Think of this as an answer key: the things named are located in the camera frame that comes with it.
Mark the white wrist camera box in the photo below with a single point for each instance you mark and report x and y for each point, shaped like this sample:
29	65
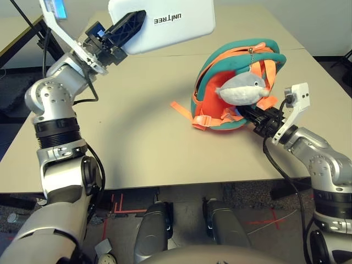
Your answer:
63	33
299	96

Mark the thin black pole with clamp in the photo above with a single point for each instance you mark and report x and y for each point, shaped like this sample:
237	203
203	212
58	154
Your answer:
26	20

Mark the side table with black frame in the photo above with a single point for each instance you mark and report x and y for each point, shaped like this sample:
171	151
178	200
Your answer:
13	30

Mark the grey robot torso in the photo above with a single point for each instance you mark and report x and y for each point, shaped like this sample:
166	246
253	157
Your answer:
211	255

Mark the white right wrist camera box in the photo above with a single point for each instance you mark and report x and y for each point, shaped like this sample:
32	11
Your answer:
299	96

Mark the white Unitree pencil case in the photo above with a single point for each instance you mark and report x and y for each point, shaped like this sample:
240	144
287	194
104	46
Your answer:
178	30

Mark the grey robot right leg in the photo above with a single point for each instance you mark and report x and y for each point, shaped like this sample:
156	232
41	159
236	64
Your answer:
225	225

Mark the black table foot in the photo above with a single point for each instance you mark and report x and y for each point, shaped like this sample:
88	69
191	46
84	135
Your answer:
19	202
286	189

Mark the orange and teal backpack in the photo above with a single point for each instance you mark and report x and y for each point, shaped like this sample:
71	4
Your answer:
211	90

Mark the silver cylinder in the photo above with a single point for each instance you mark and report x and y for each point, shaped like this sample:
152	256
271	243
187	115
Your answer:
13	218

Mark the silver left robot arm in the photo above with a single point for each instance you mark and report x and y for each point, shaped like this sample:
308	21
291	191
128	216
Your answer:
52	96

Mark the dark grey foam mat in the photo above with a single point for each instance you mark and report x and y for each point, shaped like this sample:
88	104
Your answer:
12	93

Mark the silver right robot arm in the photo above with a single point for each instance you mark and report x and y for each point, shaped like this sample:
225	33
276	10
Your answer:
324	154

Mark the small grey block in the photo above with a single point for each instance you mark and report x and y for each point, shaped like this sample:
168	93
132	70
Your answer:
103	247

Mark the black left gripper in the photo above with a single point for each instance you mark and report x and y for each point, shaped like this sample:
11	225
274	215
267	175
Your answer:
107	46

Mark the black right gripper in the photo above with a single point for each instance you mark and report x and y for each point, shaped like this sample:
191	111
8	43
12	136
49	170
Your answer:
268	122

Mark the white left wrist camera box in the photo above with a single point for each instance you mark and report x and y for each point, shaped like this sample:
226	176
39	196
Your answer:
63	33

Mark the black tripod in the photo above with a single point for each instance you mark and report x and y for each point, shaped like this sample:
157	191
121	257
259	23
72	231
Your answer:
345	63

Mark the grey robot left leg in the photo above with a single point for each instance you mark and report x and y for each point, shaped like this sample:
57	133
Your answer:
152	233

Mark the grey robot leg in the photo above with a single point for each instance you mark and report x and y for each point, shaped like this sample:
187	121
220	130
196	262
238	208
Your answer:
225	225
152	233

